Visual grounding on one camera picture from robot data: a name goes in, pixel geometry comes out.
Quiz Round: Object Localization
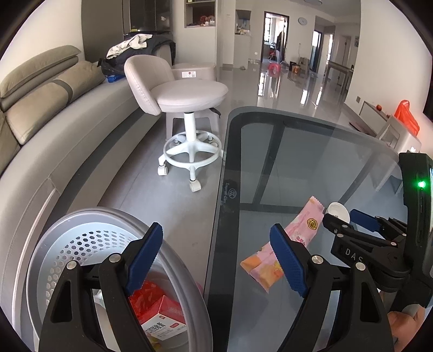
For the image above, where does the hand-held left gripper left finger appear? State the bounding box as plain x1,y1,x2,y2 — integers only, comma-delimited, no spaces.
38,221,163,352

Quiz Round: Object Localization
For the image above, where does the dark clothes pile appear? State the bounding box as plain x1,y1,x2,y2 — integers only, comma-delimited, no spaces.
101,35,176,82

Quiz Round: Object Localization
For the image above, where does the dark tall cabinet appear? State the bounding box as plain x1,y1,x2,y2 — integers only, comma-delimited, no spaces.
122,0,185,36

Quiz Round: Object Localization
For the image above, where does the white box with red label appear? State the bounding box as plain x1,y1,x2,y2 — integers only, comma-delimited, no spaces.
140,294,188,342

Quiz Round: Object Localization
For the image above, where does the grey perforated trash bin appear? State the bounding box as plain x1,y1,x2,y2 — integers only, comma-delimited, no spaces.
25,207,212,352

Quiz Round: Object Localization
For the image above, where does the white low cabinet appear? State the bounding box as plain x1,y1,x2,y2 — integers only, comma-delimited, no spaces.
359,100,423,154

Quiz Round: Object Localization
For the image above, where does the wooden table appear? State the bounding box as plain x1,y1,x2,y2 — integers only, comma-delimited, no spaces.
325,60,354,89

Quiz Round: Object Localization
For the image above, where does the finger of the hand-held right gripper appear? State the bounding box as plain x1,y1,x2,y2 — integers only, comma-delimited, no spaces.
349,209,408,239
322,213,389,246

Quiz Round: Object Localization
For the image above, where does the white swivel stool chair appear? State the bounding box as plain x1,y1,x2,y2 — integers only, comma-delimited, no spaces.
124,55,229,193

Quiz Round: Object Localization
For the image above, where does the small white cup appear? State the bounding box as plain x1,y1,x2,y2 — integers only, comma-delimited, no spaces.
325,202,352,222

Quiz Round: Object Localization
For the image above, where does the grey sofa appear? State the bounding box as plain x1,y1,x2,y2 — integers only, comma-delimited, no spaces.
0,45,176,339

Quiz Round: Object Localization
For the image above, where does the white cloth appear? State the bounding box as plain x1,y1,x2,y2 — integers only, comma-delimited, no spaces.
106,33,153,59

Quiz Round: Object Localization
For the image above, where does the red snack packet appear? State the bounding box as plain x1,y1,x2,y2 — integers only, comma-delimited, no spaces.
129,280,166,324

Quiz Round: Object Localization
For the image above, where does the long pink snack wrapper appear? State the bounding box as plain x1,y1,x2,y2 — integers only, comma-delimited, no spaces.
240,196,325,293

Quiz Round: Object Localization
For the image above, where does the orange plastic bag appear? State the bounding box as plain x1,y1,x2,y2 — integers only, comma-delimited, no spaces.
394,100,421,136

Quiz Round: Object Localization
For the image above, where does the person's right hand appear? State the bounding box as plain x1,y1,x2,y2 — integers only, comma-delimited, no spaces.
386,306,427,352

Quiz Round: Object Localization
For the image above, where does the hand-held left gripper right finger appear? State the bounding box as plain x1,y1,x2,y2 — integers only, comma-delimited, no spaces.
270,223,396,352

